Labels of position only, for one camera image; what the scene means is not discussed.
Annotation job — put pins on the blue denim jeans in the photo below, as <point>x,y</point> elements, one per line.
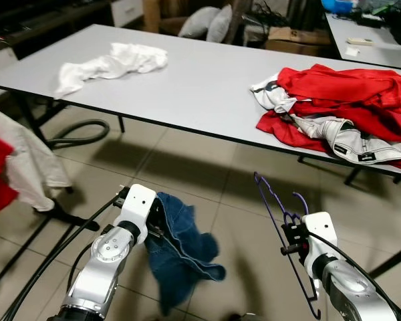
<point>184,261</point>

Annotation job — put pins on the thin white garment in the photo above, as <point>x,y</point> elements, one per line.
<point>120,60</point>

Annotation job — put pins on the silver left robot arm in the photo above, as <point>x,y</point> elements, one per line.
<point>103,267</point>

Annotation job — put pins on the black rack base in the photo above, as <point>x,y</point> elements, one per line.
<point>70,217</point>

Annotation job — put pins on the light grey denim jacket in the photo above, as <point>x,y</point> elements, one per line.
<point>361,144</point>

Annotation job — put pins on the beige hung garment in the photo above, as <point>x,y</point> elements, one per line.
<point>33,167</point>

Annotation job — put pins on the white printed garment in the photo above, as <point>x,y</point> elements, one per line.
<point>271,97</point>

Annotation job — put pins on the small white paper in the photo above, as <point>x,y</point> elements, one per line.
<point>352,51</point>

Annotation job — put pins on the brown cardboard box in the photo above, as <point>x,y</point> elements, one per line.
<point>294,41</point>

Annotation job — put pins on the white pillow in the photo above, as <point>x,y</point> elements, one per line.
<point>222,25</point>
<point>197,23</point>

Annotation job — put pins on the brown chair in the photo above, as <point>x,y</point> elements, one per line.
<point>160,15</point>

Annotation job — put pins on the white remote control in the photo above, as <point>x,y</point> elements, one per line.
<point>359,41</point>

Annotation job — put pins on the blue bowl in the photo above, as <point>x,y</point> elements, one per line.
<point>337,6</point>

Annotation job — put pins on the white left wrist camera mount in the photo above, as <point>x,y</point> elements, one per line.
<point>135,207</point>

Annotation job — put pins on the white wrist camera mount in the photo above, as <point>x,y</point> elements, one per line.
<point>135,207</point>
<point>321,231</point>

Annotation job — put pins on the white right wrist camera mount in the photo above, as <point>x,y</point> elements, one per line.
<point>321,231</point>

